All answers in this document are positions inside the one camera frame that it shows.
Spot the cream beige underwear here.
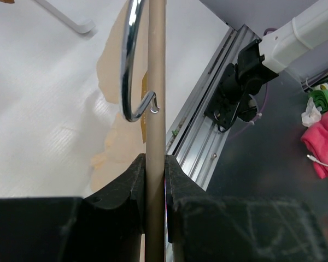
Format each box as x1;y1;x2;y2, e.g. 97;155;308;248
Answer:
91;4;149;192

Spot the white thin cable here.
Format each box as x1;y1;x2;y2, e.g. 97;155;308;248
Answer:
306;154;328;172

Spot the beige clip hanger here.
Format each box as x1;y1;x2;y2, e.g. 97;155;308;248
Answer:
120;1;166;261

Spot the pink cloth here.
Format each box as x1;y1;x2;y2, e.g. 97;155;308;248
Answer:
301;112;328;179

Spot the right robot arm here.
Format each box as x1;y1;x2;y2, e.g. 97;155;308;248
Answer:
204;1;328;133

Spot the white crumpled paper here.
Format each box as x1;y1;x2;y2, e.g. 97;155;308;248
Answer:
301;97;322;128

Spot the aluminium mounting rail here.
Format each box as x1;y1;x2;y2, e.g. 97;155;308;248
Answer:
166;25;257;189

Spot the green cloth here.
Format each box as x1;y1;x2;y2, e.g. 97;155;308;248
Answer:
309;90;328;114

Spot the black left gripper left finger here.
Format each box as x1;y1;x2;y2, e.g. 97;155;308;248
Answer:
0;154;145;261

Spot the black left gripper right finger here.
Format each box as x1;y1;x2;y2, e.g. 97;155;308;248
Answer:
165;155;328;261

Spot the silver and white clothes rack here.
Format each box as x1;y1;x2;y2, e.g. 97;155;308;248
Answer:
36;0;96;34

